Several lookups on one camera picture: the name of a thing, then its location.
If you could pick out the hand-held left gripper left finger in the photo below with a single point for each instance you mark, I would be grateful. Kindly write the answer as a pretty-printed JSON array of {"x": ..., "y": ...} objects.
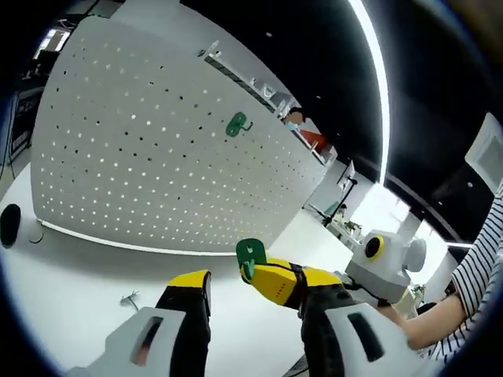
[{"x": 165, "y": 337}]

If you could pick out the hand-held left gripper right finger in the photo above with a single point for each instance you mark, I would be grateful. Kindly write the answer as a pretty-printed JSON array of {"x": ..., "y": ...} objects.
[{"x": 346, "y": 337}]

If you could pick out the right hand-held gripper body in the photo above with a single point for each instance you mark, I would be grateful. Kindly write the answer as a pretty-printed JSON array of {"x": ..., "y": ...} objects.
[{"x": 381, "y": 271}]

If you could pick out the green hook assembly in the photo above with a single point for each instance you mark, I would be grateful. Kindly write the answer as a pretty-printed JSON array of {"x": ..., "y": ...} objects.
[
  {"x": 256, "y": 251},
  {"x": 236, "y": 121}
]

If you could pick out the white perforated mounting plate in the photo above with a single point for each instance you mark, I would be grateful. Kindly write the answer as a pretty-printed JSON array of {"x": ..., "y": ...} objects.
[{"x": 137, "y": 157}]

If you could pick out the small metal clip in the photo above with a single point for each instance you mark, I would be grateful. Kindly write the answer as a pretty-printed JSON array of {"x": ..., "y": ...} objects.
[{"x": 129, "y": 300}]

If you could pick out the black tripod stand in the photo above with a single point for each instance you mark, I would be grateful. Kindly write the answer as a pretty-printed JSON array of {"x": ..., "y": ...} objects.
[{"x": 346, "y": 192}]

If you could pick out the person in striped shirt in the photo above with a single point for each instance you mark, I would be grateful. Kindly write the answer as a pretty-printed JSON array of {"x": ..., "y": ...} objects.
[{"x": 479, "y": 255}]

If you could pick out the curved ceiling light strip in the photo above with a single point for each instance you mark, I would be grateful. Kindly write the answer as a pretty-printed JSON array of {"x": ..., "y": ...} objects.
[{"x": 383, "y": 98}]

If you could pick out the black round object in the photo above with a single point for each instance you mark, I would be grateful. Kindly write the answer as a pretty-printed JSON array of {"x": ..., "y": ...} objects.
[{"x": 9, "y": 225}]

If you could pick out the metal shelf with white bins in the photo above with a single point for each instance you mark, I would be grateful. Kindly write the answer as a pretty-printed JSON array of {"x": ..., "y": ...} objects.
[{"x": 236, "y": 76}]

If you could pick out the small white camera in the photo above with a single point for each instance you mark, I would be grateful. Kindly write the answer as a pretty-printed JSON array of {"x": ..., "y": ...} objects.
[{"x": 208, "y": 49}]

